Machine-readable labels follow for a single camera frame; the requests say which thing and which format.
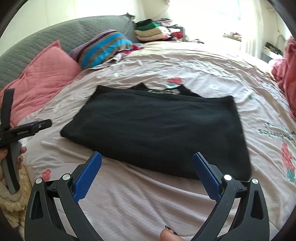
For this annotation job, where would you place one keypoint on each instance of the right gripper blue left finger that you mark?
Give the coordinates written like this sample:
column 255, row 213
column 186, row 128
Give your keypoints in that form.
column 42, row 218

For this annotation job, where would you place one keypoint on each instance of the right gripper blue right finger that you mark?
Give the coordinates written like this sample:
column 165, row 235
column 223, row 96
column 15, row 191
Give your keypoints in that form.
column 251, row 219

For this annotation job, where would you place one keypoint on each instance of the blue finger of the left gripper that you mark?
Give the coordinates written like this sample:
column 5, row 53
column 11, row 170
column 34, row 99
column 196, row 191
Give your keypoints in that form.
column 31, row 126

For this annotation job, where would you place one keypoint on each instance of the black sweater with orange patches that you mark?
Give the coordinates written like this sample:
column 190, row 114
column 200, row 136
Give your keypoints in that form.
column 162, row 130

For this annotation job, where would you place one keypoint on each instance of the stack of folded clothes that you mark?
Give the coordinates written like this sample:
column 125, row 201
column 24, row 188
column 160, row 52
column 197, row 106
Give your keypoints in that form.
column 164, row 29

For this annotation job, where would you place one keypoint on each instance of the left hand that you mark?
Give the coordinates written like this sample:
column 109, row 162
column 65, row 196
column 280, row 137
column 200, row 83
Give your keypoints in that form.
column 19, row 162

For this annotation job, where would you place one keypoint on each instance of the right hand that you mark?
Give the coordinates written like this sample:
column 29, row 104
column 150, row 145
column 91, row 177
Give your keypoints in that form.
column 168, row 234

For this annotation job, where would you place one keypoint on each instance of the cream fluffy rug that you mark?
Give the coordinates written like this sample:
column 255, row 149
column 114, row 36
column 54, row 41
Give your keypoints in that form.
column 14, row 206

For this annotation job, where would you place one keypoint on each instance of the pink quilted pillow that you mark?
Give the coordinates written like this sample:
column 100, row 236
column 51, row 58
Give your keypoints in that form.
column 42, row 79

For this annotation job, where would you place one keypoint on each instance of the grey quilted headboard cover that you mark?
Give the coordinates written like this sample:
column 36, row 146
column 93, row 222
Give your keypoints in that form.
column 71, row 34

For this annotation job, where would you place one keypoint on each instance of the striped blue purple pillow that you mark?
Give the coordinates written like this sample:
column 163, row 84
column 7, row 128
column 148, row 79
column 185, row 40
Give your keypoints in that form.
column 100, row 48

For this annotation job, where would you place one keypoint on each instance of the red garment behind pillow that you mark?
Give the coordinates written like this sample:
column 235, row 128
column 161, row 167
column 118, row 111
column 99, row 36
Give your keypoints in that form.
column 133, row 48

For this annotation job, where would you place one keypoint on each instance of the pink crumpled blanket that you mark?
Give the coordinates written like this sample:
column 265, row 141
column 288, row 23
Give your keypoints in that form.
column 284, row 73

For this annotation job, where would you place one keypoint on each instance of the white side table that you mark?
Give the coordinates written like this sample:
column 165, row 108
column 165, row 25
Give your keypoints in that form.
column 269, row 52

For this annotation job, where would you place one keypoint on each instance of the white sheer curtain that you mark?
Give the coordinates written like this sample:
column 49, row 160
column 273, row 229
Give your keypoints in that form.
column 252, row 27

